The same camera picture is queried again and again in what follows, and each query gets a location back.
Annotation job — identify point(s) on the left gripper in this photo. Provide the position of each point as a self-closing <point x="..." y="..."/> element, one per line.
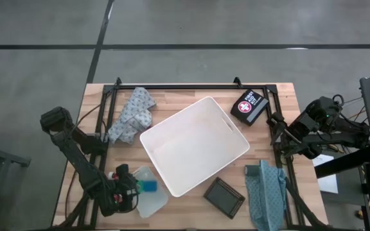
<point x="122" y="187"/>

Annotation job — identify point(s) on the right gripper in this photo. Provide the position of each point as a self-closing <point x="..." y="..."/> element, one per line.
<point x="292" y="134"/>

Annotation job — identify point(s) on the bright green tape roll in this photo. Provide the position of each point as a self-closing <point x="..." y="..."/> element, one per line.
<point x="140" y="186"/>

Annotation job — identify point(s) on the red pill bottle white cap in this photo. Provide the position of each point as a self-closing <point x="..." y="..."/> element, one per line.
<point x="118" y="199"/>
<point x="112" y="176"/>

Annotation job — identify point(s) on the blue bandage roll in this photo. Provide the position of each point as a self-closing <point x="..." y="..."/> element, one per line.
<point x="150" y="186"/>

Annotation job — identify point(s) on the dark green bandage roll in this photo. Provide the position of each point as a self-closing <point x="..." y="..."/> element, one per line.
<point x="252" y="170"/>

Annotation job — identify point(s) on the grey patterned cloth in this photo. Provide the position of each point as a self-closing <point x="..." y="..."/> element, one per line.
<point x="133" y="115"/>

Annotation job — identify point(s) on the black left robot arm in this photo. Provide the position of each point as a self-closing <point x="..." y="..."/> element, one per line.
<point x="75" y="157"/>

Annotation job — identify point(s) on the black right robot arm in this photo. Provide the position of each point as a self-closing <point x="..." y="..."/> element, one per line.
<point x="332" y="138"/>

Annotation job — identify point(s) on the translucent plastic bin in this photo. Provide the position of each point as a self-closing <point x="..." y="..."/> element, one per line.
<point x="153" y="205"/>

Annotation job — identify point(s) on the large white woven basket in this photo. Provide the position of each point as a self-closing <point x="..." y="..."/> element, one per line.
<point x="194" y="147"/>

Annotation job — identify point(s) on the small black slotted basket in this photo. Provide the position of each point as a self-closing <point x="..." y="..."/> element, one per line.
<point x="223" y="197"/>

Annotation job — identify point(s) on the black first aid kit pouch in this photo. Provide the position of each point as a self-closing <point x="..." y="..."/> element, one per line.
<point x="255" y="109"/>

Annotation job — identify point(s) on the blue patterned cloth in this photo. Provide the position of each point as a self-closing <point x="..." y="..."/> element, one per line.
<point x="265" y="199"/>

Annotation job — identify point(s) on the black support beam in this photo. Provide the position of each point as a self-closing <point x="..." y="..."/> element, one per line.
<point x="342" y="162"/>

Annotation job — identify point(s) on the white paper sheet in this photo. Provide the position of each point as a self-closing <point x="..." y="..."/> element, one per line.
<point x="328" y="184"/>

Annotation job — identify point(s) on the black metal table frame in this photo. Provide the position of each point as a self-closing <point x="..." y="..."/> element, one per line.
<point x="188" y="86"/>

